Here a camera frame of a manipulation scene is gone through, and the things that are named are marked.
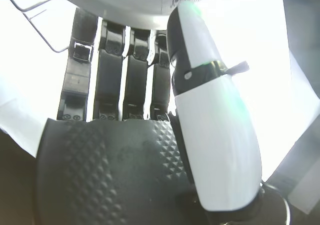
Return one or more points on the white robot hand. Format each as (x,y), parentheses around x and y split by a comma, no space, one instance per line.
(112,172)

